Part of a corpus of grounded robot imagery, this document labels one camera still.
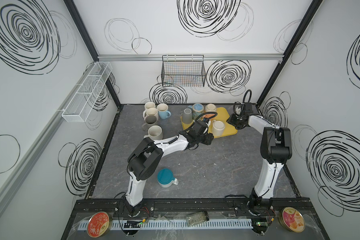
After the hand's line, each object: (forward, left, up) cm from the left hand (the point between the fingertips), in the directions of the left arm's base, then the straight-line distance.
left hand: (212, 135), depth 89 cm
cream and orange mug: (+26, -1, -2) cm, 26 cm away
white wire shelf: (-1, +69, +23) cm, 73 cm away
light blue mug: (+23, +34, -2) cm, 41 cm away
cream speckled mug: (+5, +37, -5) cm, 37 cm away
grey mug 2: (+17, +16, -2) cm, 23 cm away
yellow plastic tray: (+26, -11, -10) cm, 30 cm away
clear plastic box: (-41, +10, -6) cm, 43 cm away
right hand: (+16, -12, -5) cm, 21 cm away
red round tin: (-45, +55, -6) cm, 71 cm away
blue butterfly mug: (+21, +9, 0) cm, 23 cm away
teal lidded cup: (-25, +26, -3) cm, 36 cm away
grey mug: (+12, +41, -2) cm, 42 cm away
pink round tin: (-40, -34, -6) cm, 53 cm away
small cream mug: (+9, -5, -3) cm, 11 cm away
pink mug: (+22, +42, -4) cm, 47 cm away
